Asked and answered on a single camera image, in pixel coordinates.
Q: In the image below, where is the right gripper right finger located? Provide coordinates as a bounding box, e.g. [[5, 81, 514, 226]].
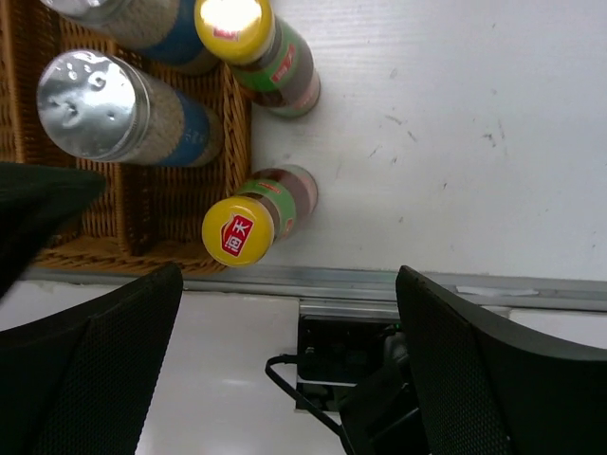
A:
[[395, 266, 606, 454]]

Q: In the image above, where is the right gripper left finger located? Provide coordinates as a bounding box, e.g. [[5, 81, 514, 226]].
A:
[[1, 264, 183, 454]]

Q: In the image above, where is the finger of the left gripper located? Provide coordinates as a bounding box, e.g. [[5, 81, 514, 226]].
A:
[[1, 162, 105, 295]]

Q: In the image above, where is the silver-cap pepper shaker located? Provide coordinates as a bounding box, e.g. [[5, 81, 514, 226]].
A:
[[36, 49, 224, 167], [44, 0, 218, 75]]

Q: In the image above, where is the yellow-cap chili bottle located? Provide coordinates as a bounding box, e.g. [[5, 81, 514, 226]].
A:
[[201, 165, 318, 267], [194, 0, 321, 118]]

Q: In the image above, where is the brown wicker divided basket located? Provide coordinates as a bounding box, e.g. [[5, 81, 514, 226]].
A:
[[1, 1, 251, 275]]

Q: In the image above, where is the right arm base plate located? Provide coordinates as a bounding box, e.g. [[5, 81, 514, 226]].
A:
[[264, 302, 428, 455]]

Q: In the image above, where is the aluminium frame rail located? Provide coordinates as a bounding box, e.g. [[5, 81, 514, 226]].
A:
[[18, 267, 607, 323]]

